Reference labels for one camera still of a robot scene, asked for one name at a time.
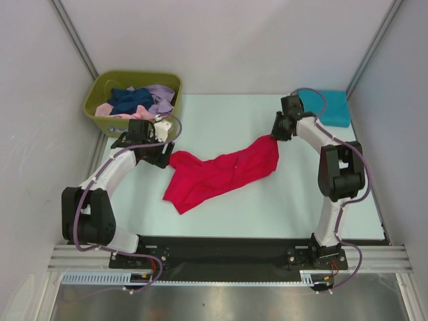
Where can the folded teal t shirt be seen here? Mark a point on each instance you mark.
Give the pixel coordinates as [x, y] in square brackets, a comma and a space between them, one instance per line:
[336, 112]

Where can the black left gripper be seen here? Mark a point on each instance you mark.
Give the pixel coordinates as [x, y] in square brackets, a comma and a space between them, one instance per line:
[161, 160]

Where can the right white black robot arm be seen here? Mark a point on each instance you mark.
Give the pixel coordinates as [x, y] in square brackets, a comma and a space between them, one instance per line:
[341, 176]

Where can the olive green plastic bin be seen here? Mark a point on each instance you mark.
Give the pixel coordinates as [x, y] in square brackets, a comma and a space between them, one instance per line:
[101, 92]

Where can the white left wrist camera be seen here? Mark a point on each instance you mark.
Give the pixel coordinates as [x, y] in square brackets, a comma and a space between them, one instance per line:
[162, 129]

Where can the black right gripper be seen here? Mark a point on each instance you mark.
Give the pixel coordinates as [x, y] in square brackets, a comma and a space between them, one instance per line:
[276, 133]

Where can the aluminium corner post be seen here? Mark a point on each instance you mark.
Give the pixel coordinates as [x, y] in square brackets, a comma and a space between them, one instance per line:
[67, 23]
[377, 39]

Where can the red t shirt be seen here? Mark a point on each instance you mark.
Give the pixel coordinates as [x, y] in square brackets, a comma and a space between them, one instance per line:
[195, 181]

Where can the right aluminium corner post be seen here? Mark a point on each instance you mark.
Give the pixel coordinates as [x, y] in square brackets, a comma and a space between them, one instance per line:
[377, 39]

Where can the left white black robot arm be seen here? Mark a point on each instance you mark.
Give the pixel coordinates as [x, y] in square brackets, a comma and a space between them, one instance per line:
[88, 219]

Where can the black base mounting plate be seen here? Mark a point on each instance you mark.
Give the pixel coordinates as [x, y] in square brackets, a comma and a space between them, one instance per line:
[196, 259]

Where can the navy blue t shirt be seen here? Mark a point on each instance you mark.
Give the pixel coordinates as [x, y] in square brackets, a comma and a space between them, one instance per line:
[127, 101]

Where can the blue slotted cable duct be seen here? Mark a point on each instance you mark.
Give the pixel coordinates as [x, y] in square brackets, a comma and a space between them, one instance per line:
[97, 277]

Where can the lilac t shirt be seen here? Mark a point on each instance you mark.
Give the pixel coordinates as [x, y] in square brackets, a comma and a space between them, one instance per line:
[162, 96]

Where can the left aluminium corner post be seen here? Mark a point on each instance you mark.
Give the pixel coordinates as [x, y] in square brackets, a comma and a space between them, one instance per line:
[67, 23]

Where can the aluminium frame rail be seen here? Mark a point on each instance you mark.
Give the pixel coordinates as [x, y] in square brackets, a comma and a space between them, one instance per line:
[375, 259]

